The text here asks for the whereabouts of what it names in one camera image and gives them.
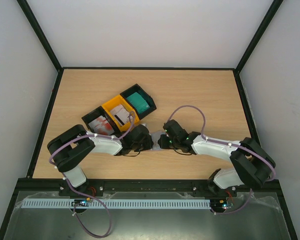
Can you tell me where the white pink card stack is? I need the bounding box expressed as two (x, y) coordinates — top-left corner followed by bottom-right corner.
(109, 104), (135, 127)

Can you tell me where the black enclosure frame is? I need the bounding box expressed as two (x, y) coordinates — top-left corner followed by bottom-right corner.
(0, 0), (298, 240)

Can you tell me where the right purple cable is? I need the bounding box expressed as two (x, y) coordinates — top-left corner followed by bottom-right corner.
(169, 104), (277, 216)

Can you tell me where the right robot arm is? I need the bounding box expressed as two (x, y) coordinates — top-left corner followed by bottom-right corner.
(157, 119), (276, 196)

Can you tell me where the teal card stack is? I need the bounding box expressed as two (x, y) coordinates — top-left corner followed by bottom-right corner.
(126, 92), (150, 114)

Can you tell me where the yellow bin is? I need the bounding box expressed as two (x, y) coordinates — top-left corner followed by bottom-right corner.
(101, 95), (140, 132)

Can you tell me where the purple cable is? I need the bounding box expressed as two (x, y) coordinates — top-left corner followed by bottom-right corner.
(169, 104), (277, 216)
(48, 110), (137, 238)

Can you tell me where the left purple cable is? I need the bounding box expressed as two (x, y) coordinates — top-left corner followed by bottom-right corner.
(48, 110), (137, 238)

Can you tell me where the grey slotted cable duct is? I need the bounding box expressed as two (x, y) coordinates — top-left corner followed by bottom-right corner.
(21, 198), (211, 210)

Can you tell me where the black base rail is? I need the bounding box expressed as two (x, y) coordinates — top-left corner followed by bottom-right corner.
(14, 176), (281, 197)

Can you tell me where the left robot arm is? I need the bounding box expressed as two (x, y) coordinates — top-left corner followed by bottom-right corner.
(47, 124), (154, 188)

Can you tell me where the black bin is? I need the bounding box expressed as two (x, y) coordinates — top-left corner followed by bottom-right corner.
(120, 84), (157, 120)
(81, 106), (120, 136)

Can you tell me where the red white card stack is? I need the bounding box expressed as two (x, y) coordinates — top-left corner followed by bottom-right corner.
(88, 115), (115, 136)

